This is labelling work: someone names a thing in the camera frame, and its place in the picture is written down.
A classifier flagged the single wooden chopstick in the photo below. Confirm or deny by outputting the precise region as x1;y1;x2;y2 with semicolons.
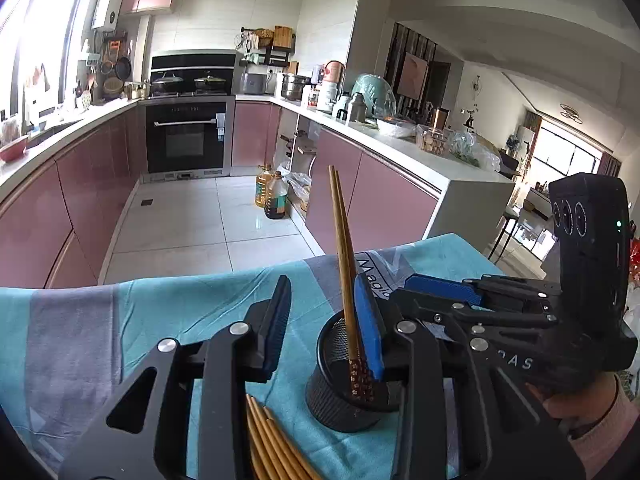
327;164;364;401

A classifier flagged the black mesh utensil cup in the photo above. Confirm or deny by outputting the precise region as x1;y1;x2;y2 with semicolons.
305;312;401;434

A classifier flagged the pink sleeve forearm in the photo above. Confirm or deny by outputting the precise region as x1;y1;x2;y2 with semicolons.
568;378;639;479

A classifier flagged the person's right hand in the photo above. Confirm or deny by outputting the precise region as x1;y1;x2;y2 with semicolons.
527;373;618;434

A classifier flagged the teal grey tablecloth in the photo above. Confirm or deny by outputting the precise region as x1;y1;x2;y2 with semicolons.
0;231;507;480

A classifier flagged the clear snack container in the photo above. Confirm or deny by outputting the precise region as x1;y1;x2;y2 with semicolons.
416;125;449;156

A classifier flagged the white bowl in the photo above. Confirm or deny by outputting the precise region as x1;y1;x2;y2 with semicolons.
376;118;416;139

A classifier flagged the dark sauce bottle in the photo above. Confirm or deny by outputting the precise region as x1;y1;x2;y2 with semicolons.
264;171;288;220

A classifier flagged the yellow cooking oil bottle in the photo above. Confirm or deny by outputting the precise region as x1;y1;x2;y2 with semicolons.
255;164;273;208

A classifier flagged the pink kettle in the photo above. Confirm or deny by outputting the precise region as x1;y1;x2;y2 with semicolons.
322;60;345;84

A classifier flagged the steel stock pot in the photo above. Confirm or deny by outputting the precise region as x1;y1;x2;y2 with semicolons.
280;73;310;102

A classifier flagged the black built-in oven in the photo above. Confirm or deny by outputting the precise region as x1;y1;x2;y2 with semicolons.
144;96;234;181

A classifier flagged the red bowl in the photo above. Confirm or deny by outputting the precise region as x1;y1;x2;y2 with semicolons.
0;136;28;162

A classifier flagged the black pot with lid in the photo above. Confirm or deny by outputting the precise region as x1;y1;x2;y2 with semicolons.
194;74;227;94

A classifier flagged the black wok with lid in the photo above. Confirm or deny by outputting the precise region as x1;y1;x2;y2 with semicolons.
151;73;183;96

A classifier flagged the black range hood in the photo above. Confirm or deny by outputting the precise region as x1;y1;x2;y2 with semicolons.
150;50;239;96

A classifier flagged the white water heater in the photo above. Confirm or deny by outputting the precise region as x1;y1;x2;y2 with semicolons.
91;0;122;32

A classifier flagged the black camera box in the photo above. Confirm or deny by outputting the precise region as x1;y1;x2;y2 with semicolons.
549;172;630;339

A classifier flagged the black wall shelf rack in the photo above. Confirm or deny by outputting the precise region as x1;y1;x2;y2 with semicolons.
235;25;296;68

